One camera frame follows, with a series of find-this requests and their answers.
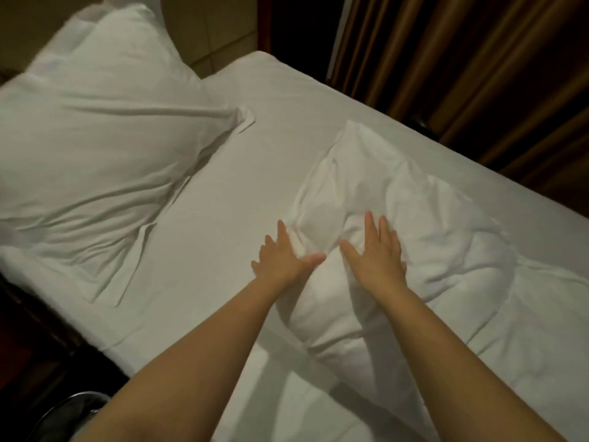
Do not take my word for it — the black trash bin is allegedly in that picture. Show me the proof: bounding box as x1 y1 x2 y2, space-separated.
35 391 114 442

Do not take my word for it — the person's right forearm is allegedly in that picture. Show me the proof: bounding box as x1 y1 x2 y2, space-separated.
372 282 567 442

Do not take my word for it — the white bed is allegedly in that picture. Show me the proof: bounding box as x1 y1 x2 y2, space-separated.
0 50 589 442

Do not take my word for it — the person's left hand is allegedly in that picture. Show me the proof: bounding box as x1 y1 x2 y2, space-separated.
250 219 328 293

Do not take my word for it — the tan padded headboard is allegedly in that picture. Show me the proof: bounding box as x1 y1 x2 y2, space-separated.
0 0 261 81

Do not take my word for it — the person's right hand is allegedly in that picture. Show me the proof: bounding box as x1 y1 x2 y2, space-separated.
337 211 409 300

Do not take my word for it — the white duvet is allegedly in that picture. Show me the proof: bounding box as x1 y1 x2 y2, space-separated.
274 119 589 442

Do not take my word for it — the brown curtain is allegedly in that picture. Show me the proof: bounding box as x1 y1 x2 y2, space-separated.
328 0 589 217

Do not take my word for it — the white pillow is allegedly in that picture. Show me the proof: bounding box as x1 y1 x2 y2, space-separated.
0 2 256 308

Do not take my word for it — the person's left forearm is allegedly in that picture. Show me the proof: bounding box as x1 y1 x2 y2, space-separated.
74 276 288 442

